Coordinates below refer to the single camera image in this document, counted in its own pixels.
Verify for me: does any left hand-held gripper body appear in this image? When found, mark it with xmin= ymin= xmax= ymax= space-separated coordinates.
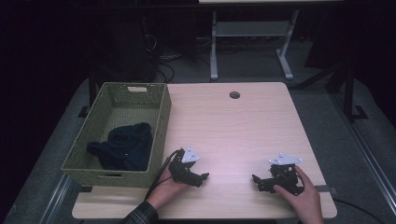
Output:
xmin=169 ymin=146 xmax=203 ymax=185

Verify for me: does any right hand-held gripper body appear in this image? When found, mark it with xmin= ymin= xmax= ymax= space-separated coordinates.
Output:
xmin=264 ymin=152 xmax=305 ymax=197

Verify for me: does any dark cloth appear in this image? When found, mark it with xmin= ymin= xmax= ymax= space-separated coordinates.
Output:
xmin=86 ymin=121 xmax=154 ymax=172

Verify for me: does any green woven basket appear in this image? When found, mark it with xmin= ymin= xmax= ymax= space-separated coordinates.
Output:
xmin=61 ymin=81 xmax=173 ymax=189

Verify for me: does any person's left hand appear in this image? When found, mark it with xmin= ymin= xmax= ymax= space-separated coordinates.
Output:
xmin=145 ymin=164 xmax=191 ymax=211

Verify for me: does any person's right hand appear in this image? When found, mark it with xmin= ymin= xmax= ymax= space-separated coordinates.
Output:
xmin=273 ymin=165 xmax=325 ymax=224

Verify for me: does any grey tape strip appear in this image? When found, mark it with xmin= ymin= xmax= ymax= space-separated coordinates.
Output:
xmin=313 ymin=185 xmax=338 ymax=194

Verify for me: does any black metal stand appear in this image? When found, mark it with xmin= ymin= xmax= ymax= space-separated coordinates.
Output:
xmin=341 ymin=63 xmax=370 ymax=123
xmin=77 ymin=69 xmax=98 ymax=119

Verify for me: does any white metal stand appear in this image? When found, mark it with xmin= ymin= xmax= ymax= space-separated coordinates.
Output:
xmin=209 ymin=9 xmax=300 ymax=82

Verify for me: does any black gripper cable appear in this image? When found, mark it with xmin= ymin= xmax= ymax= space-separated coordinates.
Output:
xmin=144 ymin=147 xmax=185 ymax=201

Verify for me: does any black floor cable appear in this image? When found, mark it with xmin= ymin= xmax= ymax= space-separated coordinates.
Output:
xmin=332 ymin=198 xmax=389 ymax=224

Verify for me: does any metal floor rail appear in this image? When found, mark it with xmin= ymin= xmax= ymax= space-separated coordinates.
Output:
xmin=38 ymin=173 xmax=76 ymax=224
xmin=329 ymin=91 xmax=396 ymax=217

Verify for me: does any bundle of black cables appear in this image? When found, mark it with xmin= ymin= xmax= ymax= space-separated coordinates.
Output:
xmin=141 ymin=17 xmax=213 ymax=84

